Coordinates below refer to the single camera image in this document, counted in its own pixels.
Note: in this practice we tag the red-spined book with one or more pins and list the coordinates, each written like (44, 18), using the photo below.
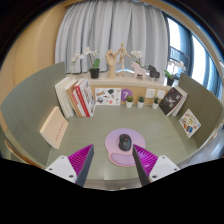
(81, 98)

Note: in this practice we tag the black computer mouse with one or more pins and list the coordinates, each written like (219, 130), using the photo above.
(125, 142)

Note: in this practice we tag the green felt desk partition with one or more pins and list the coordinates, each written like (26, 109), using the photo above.
(30, 100)
(203, 103)

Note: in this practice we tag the white orchid in black pot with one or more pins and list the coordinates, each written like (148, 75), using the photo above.
(94, 73)
(170, 81)

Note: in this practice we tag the colourful picture card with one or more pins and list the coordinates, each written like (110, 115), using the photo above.
(190, 122)

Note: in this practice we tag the black horse figurine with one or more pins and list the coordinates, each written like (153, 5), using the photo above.
(154, 72)

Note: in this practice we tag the wooden hand model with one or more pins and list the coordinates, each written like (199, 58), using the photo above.
(111, 61)

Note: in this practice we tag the white sticker sheet card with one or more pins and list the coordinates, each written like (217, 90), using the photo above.
(107, 96)

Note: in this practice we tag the black cover book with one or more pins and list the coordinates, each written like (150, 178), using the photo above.
(170, 101)

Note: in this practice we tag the magazine with photo cover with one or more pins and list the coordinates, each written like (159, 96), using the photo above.
(89, 96)

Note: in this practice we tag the kraft brown book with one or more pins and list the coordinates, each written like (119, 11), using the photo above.
(71, 96)

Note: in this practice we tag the round purple number sign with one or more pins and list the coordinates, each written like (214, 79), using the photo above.
(126, 93)

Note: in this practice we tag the purple mouse pad with wrist rest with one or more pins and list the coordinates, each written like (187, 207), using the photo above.
(112, 143)

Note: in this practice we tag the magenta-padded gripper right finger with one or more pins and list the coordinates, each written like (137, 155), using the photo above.
(161, 166)

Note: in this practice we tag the pink horse figurine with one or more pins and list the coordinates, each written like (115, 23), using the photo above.
(139, 70)

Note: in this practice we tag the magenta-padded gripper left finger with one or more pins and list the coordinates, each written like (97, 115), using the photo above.
(63, 166)

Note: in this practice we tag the beige book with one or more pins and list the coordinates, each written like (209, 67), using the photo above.
(55, 128)

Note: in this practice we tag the small potted succulent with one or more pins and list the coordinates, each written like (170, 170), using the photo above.
(155, 105)
(141, 104)
(129, 104)

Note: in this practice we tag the small white orchid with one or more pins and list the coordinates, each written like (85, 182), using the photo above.
(136, 54)

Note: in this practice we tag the wooden mannequin figure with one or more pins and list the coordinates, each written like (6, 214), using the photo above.
(122, 56)

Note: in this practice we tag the white wall socket plate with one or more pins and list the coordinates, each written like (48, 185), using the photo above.
(150, 93)
(161, 94)

